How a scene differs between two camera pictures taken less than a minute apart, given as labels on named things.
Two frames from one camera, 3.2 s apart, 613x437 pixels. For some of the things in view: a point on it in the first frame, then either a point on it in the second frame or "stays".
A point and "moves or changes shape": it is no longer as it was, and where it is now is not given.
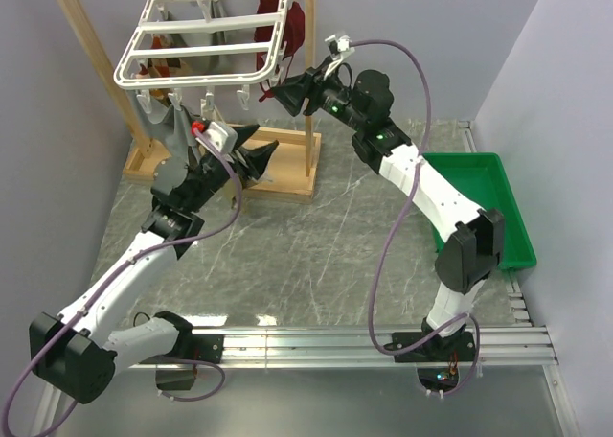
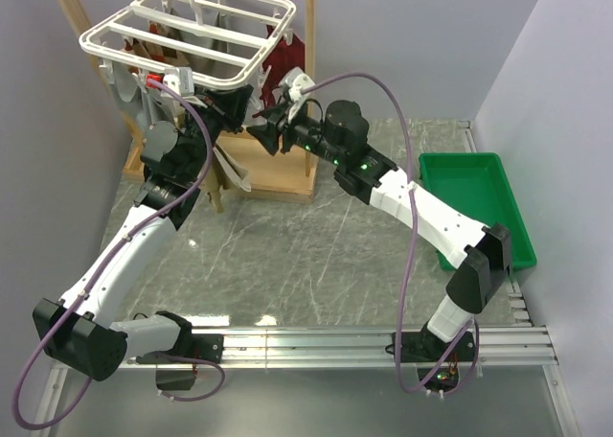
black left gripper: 257,158 to 227,106
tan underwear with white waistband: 229,194 moves or changes shape
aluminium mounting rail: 515,348 stays
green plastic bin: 483,179 stays
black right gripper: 292,96 to 289,120
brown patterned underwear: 161,66 to 167,55
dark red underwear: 294,20 to 281,60
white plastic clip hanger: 206,40 moves or changes shape
